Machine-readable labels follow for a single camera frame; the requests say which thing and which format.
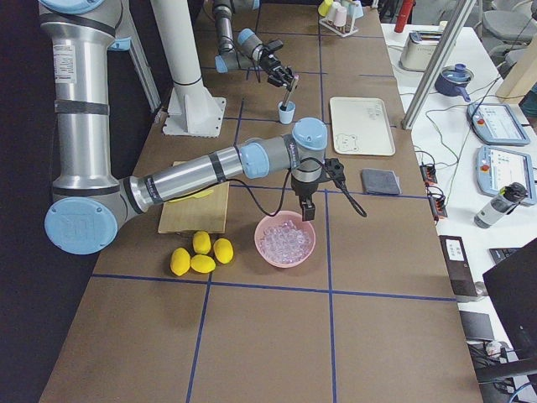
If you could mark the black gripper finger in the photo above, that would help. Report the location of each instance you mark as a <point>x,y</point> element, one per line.
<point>307,207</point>
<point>284,82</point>
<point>287,74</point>

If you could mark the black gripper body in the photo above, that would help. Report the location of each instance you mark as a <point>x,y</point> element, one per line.
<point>304,189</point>
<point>268,64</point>

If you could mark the steel muddler black tip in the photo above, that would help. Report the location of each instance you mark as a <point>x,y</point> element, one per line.
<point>289,91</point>

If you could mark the light blue cup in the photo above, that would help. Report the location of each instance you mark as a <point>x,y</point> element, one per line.
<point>286,112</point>

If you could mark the pile of clear ice cubes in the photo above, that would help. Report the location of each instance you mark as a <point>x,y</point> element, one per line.
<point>285,243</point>

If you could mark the yellow cup on rack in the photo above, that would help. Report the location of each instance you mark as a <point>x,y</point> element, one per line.
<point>324,7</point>

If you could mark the pink cup on rack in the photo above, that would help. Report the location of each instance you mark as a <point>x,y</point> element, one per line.
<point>337,15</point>

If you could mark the grey folded cloth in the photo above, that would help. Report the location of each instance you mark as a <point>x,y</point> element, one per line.
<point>382,182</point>

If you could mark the pink bowl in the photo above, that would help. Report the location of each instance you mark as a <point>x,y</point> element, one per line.
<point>276,220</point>

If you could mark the white bear tray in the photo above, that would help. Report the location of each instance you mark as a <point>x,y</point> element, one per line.
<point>360,126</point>

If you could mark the yellow lemon right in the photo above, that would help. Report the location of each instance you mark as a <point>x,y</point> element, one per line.
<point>223,250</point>

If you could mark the yellow lemon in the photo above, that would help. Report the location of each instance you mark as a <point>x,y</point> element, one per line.
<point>203,264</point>
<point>201,242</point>
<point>223,250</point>
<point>180,262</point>

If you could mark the yellow plastic knife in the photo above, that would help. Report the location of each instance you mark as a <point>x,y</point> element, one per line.
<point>196,195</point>

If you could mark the wooden cutting board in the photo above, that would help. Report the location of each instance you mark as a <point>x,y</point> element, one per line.
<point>208,214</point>

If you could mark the yellow lemon top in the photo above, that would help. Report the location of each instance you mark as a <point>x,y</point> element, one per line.
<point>201,242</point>

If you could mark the yellow lemon bottom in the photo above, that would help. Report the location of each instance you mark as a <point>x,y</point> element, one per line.
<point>203,264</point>

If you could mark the yellow lemon left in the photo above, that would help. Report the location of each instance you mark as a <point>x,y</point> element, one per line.
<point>180,262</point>

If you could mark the blue pot with lid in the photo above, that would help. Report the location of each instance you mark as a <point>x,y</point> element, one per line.
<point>453,81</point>

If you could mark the teach pendant near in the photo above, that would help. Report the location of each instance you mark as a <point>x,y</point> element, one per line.
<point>497,167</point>

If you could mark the teach pendant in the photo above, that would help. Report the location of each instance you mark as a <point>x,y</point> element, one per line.
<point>496,124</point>
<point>497,167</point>

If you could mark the teach pendant far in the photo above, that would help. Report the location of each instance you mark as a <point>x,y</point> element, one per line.
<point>496,124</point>

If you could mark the black box with label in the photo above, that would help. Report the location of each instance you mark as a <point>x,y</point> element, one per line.
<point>458,268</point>

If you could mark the clear water bottle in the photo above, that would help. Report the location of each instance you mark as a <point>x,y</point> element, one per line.
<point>508,198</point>

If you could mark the black laptop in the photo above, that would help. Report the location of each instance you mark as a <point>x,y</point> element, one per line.
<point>511,286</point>

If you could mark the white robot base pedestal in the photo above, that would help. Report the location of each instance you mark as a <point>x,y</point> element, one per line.
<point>192,110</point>

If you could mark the aluminium frame post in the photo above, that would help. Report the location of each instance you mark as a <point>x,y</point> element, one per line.
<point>438,60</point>

